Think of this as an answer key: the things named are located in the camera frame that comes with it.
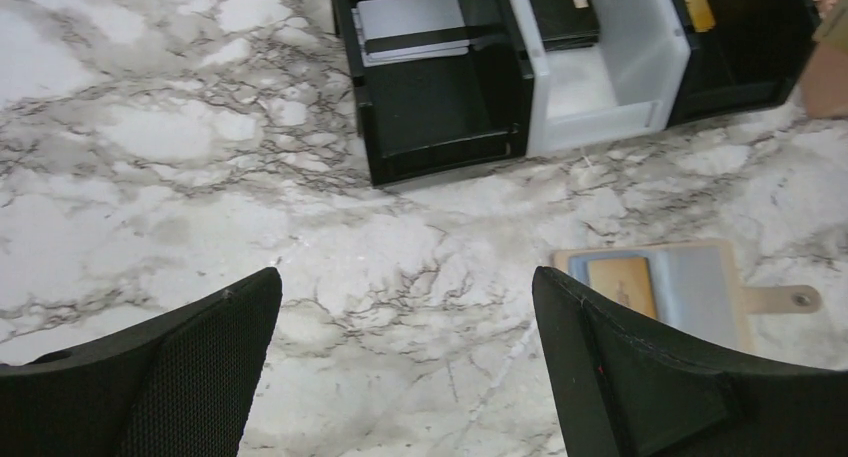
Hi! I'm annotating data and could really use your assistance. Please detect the black white card tray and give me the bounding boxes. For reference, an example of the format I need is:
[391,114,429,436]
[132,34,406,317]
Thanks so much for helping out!
[331,0,820,186]

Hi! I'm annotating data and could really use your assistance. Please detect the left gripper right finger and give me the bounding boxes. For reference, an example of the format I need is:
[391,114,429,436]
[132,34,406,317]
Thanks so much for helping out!
[532,267,847,456]

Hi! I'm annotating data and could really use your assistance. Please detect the gold card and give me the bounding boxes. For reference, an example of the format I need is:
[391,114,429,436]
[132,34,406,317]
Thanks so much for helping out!
[684,0,716,33]
[587,256,658,319]

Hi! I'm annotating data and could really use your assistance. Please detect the gold card in tray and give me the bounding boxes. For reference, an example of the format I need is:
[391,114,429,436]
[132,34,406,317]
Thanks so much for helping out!
[684,0,716,33]

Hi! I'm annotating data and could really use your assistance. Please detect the silver card in tray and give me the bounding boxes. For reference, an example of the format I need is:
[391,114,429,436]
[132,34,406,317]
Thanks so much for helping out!
[352,0,470,67]

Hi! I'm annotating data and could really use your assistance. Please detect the black card in tray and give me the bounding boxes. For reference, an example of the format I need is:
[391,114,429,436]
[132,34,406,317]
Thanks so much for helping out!
[530,0,601,51]

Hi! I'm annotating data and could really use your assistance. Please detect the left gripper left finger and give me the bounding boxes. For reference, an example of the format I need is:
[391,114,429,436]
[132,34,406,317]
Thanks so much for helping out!
[1,267,283,456]

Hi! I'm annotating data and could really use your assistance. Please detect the orange plastic desk organizer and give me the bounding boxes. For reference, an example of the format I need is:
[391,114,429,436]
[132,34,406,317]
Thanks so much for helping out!
[800,0,847,118]

